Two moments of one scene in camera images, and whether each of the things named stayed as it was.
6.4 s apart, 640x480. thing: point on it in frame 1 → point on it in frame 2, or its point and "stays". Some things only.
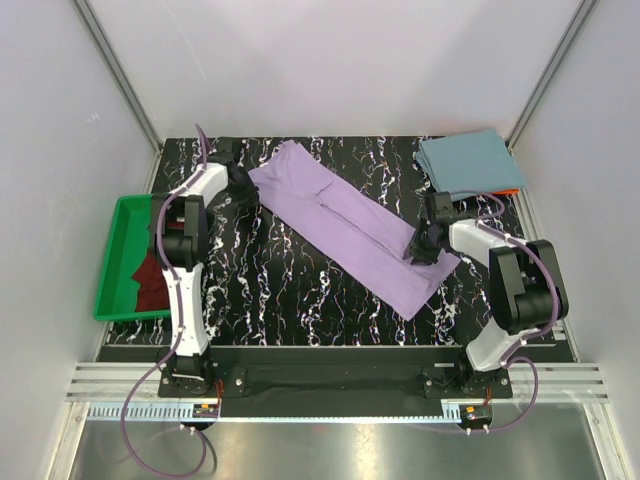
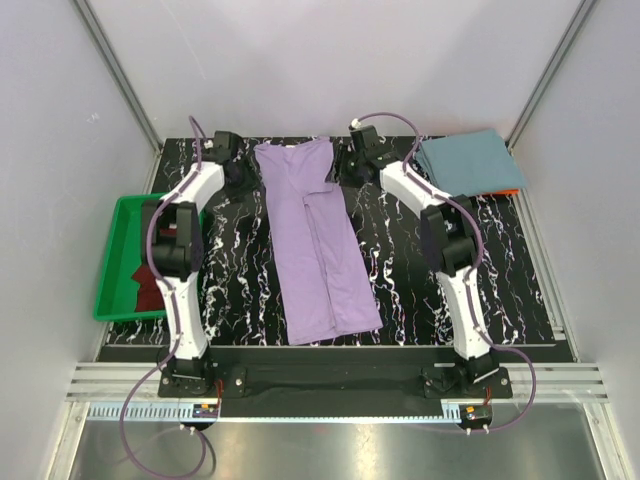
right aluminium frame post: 550,72 stays
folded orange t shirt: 507,191 stays
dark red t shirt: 153,293 stays
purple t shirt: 358,238 → 326,284
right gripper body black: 421,247 → 348,167
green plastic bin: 126,249 stays
